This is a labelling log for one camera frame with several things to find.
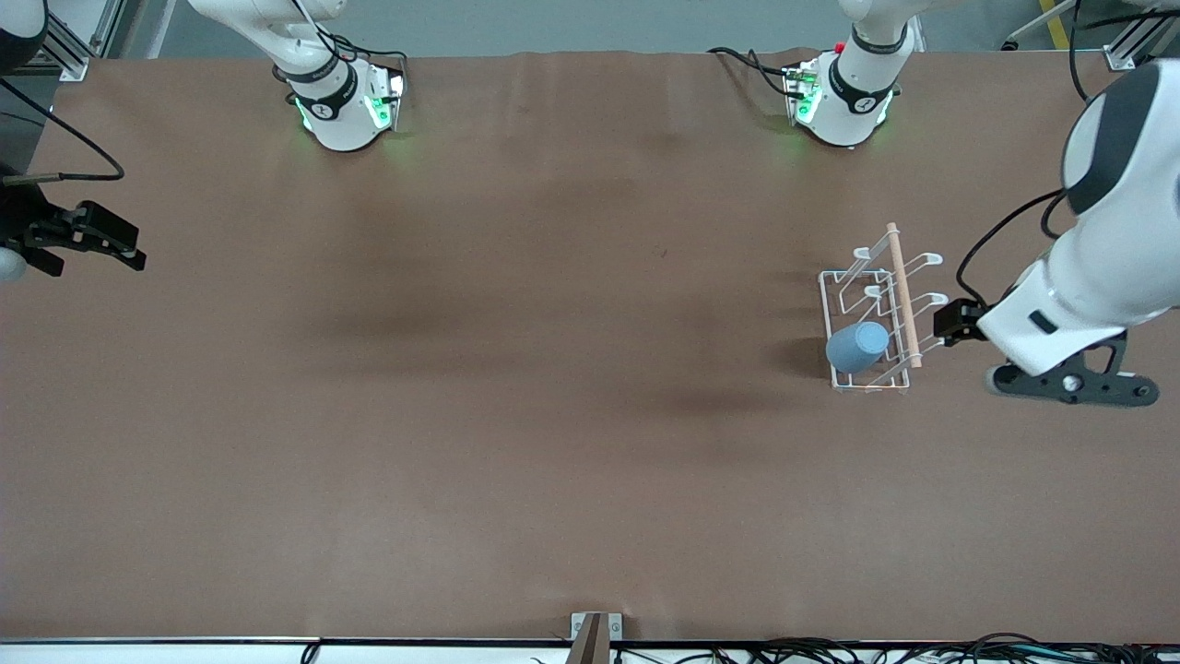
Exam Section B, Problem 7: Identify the metal camera post bracket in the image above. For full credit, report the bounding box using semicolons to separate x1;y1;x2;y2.
564;611;624;664

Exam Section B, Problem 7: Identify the brown table mat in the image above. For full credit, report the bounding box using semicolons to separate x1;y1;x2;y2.
0;51;1180;643

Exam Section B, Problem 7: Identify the black right arm base cable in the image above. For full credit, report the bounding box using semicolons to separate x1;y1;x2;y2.
309;28;408;89

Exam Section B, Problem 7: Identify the blue plastic cup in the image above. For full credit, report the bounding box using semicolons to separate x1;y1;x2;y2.
825;320;891;375

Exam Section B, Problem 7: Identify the black cable bundle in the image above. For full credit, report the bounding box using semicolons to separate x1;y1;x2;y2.
618;632;1180;664

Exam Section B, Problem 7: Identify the black arm base cable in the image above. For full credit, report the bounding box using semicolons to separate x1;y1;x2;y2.
309;28;408;89
708;46;796;99

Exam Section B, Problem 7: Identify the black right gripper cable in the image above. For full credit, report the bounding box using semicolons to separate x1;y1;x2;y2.
0;78;126;185

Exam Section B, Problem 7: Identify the aluminium frame profile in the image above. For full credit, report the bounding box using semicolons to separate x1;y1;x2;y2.
37;0;125;82
1103;11;1164;73

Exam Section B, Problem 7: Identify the white wire cup holder rack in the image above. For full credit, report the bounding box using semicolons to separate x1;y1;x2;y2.
819;222;957;395

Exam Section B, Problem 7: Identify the black left arm base cable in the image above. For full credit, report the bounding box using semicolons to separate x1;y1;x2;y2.
708;46;796;99

